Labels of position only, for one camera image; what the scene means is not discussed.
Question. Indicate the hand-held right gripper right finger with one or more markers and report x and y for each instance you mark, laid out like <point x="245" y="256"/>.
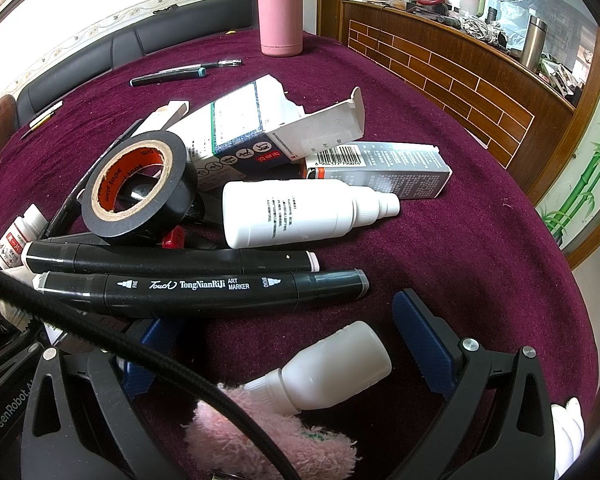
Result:
<point x="425" y="340"/>

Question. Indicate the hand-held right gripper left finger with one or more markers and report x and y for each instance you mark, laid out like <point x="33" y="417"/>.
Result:
<point x="145" y="360"/>

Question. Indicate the small white dropper bottle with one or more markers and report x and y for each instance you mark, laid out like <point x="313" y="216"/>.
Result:
<point x="340" y="365"/>

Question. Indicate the fluffy plush cloth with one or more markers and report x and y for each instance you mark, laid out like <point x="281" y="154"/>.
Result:
<point x="320" y="455"/>

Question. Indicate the black tape roll red core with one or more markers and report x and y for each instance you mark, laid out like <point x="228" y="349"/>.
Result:
<point x="180" y="195"/>

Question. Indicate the white spray bottle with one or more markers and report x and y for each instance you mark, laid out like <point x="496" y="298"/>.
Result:
<point x="290" y="215"/>

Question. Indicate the black marker grey cap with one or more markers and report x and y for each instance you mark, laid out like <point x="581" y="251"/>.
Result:
<point x="180" y="292"/>

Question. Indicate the black marker pink caps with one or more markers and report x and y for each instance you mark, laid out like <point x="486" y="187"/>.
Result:
<point x="155" y="260"/>

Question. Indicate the small red object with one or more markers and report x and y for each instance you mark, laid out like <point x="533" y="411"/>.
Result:
<point x="174" y="238"/>

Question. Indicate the small white medicine bottle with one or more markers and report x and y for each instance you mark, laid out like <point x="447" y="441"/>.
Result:
<point x="20" y="235"/>

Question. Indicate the grey carton with barcode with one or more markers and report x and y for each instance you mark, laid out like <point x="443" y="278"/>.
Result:
<point x="400" y="170"/>

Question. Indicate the slim white box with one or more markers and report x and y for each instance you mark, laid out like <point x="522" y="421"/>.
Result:
<point x="165" y="115"/>

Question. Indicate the open white carton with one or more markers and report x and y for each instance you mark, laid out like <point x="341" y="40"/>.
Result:
<point x="240" y="115"/>

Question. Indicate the wooden brick-pattern counter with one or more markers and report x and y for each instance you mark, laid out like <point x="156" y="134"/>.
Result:
<point x="430" y="60"/>

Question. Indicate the black pen teal end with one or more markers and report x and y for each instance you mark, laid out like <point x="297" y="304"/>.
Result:
<point x="170" y="76"/>

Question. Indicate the black leather sofa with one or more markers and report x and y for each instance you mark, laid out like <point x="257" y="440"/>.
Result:
<point x="80" y="60"/>

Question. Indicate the clear-ended pen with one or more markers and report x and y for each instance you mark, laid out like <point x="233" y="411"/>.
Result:
<point x="225" y="63"/>

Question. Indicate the steel thermos cup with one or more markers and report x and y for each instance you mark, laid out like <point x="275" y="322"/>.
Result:
<point x="534" y="42"/>

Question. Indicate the black kettle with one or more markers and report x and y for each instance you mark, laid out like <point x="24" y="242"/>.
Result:
<point x="432" y="0"/>

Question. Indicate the pink thermos bottle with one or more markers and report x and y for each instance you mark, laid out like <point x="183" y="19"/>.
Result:
<point x="280" y="10"/>

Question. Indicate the bamboo wall sticker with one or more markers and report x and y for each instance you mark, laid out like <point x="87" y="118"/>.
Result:
<point x="580" y="185"/>

